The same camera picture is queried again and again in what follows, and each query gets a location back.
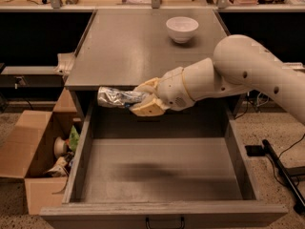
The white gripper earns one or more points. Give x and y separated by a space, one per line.
172 89

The black stand base bar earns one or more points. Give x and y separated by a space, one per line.
299 199

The crumpled wrapper in box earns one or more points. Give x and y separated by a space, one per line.
62 167

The small black floor box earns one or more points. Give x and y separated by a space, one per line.
254 150

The black drawer handle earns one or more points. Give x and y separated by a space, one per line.
175 223

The white ceramic bowl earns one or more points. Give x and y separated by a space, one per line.
181 29

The green packet in box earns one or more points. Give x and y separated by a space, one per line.
73 139

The open grey top drawer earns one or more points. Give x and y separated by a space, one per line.
188 164

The brown cardboard box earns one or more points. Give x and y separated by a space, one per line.
28 152

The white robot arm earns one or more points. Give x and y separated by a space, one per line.
239 64

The grey cabinet with top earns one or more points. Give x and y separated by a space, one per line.
124 48

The silver blue redbull can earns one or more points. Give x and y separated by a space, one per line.
114 98

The white round object in box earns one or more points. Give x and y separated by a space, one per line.
60 147

